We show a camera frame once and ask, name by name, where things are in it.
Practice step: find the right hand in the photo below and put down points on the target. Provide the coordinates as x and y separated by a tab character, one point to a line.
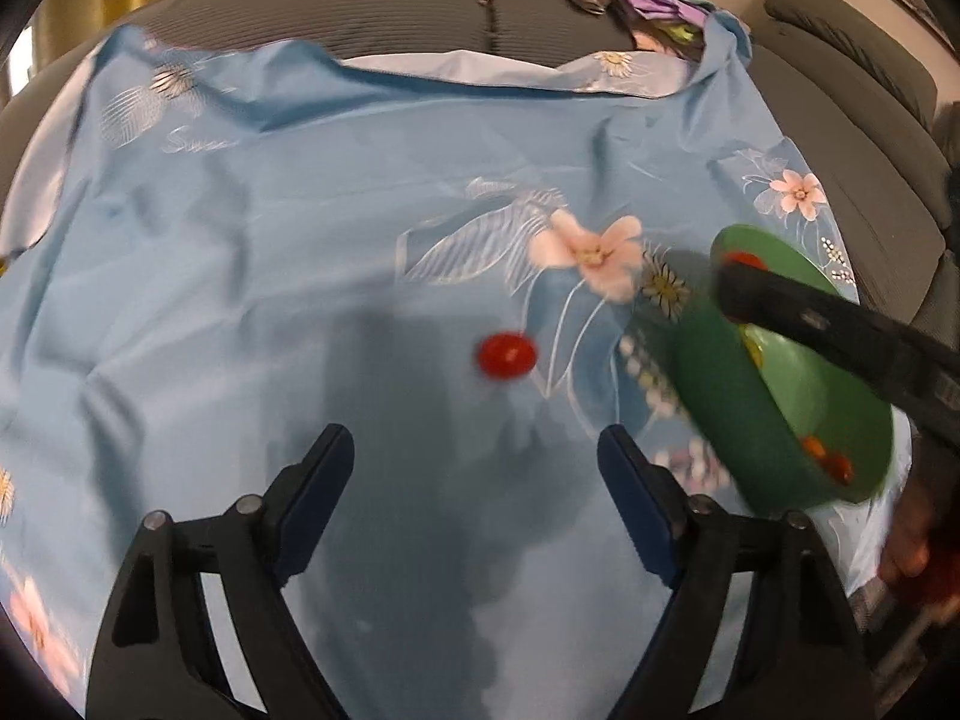
917	564

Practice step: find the orange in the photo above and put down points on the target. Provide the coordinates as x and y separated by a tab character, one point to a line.
813	447

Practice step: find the small red tomato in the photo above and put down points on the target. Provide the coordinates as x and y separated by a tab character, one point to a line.
838	467

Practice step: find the red cherry tomato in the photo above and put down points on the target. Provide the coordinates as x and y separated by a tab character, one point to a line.
506	356
742	257

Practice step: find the grey sofa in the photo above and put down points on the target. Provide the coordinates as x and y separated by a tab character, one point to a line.
857	106

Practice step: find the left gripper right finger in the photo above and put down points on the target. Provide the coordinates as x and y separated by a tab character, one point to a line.
691	544

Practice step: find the yellow-green fruit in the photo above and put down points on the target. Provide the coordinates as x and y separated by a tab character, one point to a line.
751	343

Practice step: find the light blue floral cloth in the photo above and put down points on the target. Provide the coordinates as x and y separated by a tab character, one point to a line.
213	255

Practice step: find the green plastic bowl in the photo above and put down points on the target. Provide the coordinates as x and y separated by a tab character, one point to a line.
755	418

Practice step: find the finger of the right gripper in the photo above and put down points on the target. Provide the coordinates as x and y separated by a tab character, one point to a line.
852	338

